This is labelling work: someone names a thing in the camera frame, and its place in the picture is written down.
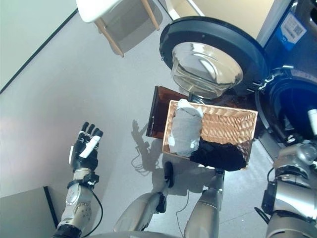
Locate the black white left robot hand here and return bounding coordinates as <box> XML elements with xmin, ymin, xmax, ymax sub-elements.
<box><xmin>68</xmin><ymin>121</ymin><xmax>104</xmax><ymax>172</ymax></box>

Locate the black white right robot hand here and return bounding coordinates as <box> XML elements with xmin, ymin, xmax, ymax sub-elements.
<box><xmin>284</xmin><ymin>109</ymin><xmax>317</xmax><ymax>147</ymax></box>

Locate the black garment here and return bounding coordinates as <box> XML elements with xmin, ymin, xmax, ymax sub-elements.
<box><xmin>190</xmin><ymin>138</ymin><xmax>247</xmax><ymax>172</ymax></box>

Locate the white garment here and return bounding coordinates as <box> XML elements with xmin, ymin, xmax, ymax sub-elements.
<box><xmin>167</xmin><ymin>98</ymin><xmax>204</xmax><ymax>157</ymax></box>

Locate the dark grey washing machine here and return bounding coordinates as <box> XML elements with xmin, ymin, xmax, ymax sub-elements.
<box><xmin>254</xmin><ymin>0</ymin><xmax>317</xmax><ymax>162</ymax></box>

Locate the round glass washing machine door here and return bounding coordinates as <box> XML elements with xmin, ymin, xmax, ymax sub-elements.
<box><xmin>158</xmin><ymin>15</ymin><xmax>269</xmax><ymax>100</ymax></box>

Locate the silver left robot leg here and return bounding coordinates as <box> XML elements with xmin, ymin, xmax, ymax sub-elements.
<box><xmin>113</xmin><ymin>161</ymin><xmax>175</xmax><ymax>233</ymax></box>

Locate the silver robot leg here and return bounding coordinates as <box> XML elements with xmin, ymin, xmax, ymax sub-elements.
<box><xmin>187</xmin><ymin>170</ymin><xmax>225</xmax><ymax>238</ymax></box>
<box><xmin>113</xmin><ymin>161</ymin><xmax>175</xmax><ymax>233</ymax></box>

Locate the rectangular wicker laundry basket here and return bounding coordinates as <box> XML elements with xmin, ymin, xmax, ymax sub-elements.
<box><xmin>161</xmin><ymin>100</ymin><xmax>259</xmax><ymax>171</ymax></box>

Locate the dark brown wooden box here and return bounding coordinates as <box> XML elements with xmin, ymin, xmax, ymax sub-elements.
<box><xmin>145</xmin><ymin>85</ymin><xmax>191</xmax><ymax>138</ymax></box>

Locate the blue label sticker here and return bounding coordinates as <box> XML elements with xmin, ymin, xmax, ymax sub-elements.
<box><xmin>278</xmin><ymin>8</ymin><xmax>308</xmax><ymax>52</ymax></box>

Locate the grey robot torso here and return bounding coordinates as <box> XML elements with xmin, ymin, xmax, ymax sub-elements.
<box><xmin>81</xmin><ymin>229</ymin><xmax>248</xmax><ymax>238</ymax></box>

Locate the silver right robot leg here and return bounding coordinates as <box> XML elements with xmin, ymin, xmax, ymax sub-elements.
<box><xmin>187</xmin><ymin>170</ymin><xmax>225</xmax><ymax>238</ymax></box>

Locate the white and beige cabinet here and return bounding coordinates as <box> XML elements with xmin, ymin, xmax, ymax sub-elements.
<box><xmin>164</xmin><ymin>0</ymin><xmax>294</xmax><ymax>42</ymax></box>

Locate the white stool with wooden legs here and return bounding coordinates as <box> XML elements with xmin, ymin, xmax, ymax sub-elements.
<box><xmin>75</xmin><ymin>0</ymin><xmax>161</xmax><ymax>58</ymax></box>

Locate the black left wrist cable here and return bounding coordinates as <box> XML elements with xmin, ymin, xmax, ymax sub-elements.
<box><xmin>81</xmin><ymin>188</ymin><xmax>104</xmax><ymax>236</ymax></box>

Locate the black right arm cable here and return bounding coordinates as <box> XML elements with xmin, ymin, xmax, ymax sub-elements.
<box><xmin>255</xmin><ymin>166</ymin><xmax>275</xmax><ymax>221</ymax></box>

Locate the thin grey floor cable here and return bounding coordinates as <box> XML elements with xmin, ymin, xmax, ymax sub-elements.
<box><xmin>176</xmin><ymin>189</ymin><xmax>190</xmax><ymax>238</ymax></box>

